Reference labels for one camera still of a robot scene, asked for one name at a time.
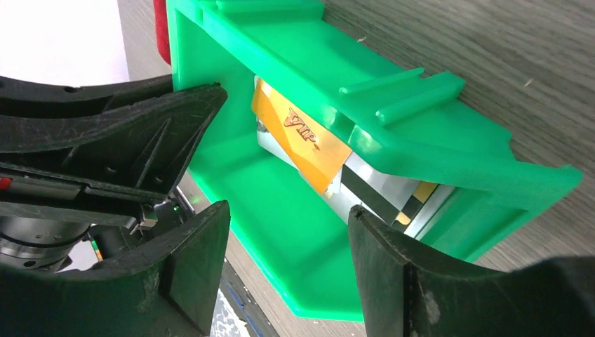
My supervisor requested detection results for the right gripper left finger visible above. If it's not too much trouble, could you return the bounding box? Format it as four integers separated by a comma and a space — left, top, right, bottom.
1, 201, 230, 336

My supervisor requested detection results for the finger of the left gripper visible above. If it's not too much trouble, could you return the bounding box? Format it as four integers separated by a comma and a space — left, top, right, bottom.
1, 75, 228, 201

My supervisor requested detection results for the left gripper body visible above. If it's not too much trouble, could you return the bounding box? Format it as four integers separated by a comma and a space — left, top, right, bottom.
1, 162, 187, 272

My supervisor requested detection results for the red cloth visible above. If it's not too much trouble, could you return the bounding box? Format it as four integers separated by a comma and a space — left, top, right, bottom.
153, 0, 171, 65

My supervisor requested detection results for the striped white credit card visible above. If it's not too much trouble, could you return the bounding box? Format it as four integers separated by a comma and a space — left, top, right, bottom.
383, 180, 455, 240

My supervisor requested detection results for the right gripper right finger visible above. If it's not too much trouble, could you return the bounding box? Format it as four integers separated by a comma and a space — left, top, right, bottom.
348, 206, 594, 336

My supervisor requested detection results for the gold credit card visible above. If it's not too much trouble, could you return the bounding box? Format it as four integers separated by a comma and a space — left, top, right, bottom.
251, 77, 352, 197

